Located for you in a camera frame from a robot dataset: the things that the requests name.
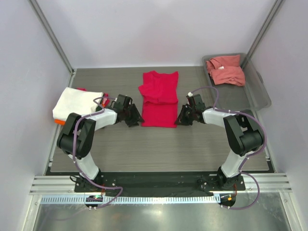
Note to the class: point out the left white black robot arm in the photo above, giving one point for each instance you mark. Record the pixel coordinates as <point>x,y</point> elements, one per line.
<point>77,135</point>

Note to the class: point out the red t-shirt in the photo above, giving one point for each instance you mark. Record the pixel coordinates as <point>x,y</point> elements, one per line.
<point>160,100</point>

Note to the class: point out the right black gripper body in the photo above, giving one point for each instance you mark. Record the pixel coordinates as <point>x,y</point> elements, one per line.
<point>189,114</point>

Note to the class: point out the slotted cable duct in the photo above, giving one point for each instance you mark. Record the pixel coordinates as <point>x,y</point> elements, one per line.
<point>96,199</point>

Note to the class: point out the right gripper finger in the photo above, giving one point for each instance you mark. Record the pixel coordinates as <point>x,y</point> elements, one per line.
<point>184,111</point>
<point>183,121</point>

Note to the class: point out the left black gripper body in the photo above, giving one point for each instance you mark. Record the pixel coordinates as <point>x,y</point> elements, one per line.
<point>129,113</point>

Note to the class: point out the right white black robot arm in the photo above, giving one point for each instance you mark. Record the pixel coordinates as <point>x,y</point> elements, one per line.
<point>245,136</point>

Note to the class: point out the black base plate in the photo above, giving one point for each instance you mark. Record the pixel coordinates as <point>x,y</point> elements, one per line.
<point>157,184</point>

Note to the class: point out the salmon pink t-shirt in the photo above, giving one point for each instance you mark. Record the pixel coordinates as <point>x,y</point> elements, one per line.
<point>226,70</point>

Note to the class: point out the grey plastic tray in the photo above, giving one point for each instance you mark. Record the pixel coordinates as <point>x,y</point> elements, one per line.
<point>252,96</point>

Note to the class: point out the aluminium corner post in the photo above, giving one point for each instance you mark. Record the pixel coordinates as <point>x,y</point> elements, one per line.
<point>48,29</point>
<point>263,30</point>

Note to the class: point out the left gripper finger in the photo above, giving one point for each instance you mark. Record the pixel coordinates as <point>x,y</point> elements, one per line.
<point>132,122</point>
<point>135,114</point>

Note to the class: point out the left aluminium corner post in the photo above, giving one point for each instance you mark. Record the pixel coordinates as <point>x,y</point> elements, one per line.
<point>48,29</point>

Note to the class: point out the right aluminium corner post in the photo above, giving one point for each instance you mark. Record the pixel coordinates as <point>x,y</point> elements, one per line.
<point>263,30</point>

